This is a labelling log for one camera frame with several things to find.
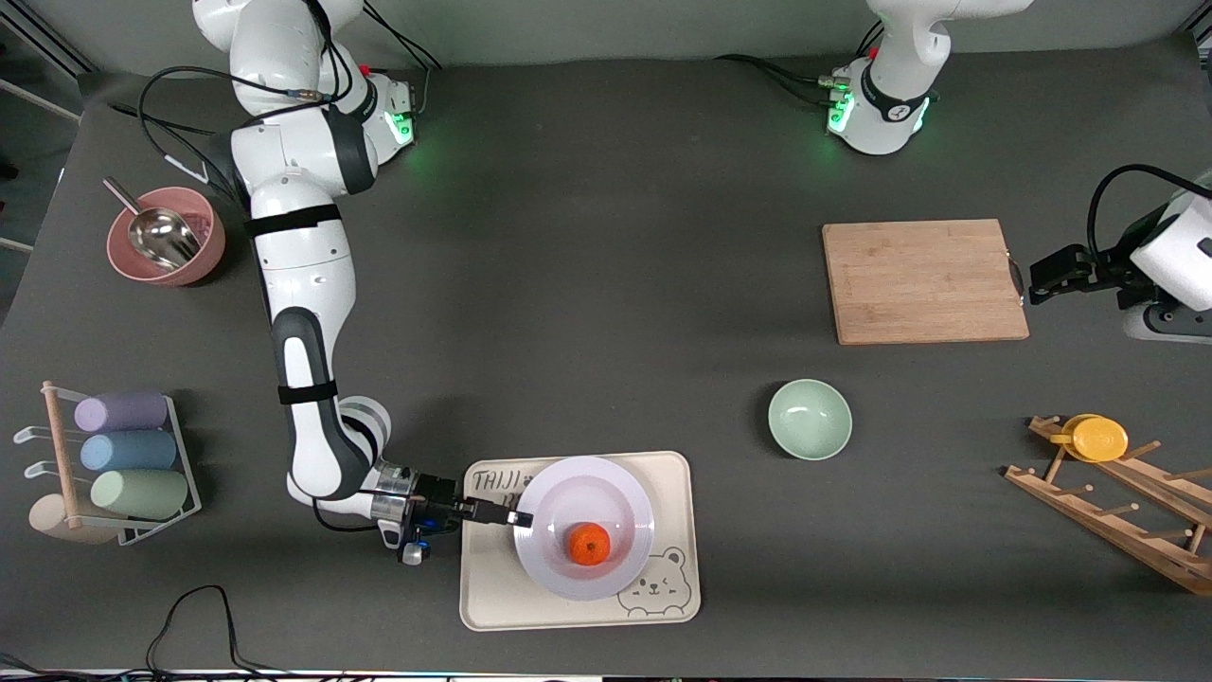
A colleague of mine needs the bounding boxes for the white round plate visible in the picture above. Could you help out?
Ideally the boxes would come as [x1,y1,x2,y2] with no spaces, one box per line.
[513,457,656,601]

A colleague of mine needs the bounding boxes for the orange fruit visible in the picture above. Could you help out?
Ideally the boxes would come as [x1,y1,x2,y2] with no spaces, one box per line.
[568,523,612,566]

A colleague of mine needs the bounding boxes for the cream tray with bear print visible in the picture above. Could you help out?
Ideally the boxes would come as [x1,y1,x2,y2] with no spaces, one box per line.
[459,451,703,632]

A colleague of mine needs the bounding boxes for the wooden cutting board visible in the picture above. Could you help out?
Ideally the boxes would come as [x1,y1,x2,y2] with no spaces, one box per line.
[822,219,1031,346]

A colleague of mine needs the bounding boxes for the yellow cup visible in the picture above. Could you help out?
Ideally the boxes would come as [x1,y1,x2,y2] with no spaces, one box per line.
[1049,414,1130,463]

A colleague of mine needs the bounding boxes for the wooden peg drying rack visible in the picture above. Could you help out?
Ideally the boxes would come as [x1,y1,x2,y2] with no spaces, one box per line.
[1004,414,1212,597]

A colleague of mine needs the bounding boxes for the pale green bowl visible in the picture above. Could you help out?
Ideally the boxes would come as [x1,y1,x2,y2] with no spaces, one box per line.
[768,379,853,462]

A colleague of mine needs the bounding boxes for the green cup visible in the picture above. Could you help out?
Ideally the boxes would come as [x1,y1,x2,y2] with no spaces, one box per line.
[90,470,189,520]

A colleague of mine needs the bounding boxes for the blue cup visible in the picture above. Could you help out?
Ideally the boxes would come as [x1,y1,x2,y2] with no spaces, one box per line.
[80,431,178,473]

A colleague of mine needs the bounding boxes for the purple cup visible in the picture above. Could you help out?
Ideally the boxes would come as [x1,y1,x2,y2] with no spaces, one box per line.
[74,392,169,433]

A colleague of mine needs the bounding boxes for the pink bowl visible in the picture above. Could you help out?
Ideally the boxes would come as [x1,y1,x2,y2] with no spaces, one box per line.
[106,187,227,287]

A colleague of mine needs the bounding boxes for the metal scoop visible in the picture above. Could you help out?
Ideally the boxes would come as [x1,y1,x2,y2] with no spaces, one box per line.
[102,177,202,271]

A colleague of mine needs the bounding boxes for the beige cup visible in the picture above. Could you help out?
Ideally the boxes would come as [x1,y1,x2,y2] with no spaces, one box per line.
[28,494,119,546]

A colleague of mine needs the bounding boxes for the thin black table cable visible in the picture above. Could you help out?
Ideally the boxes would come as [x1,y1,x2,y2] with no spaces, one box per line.
[0,585,285,682]

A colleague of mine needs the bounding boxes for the black left base cables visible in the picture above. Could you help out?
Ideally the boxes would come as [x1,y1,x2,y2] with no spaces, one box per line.
[715,19,886,107]

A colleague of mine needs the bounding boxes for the black base cables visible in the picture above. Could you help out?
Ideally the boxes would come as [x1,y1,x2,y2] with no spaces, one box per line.
[365,0,444,115]
[715,19,886,107]

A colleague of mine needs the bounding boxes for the white wire cup holder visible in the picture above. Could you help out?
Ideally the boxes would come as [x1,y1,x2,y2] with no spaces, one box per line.
[13,381,203,547]

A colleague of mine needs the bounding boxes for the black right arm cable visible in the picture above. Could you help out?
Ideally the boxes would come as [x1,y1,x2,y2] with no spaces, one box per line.
[109,0,375,228]

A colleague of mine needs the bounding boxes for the black right base cables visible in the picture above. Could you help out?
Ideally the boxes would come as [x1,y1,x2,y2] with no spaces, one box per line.
[365,0,444,115]

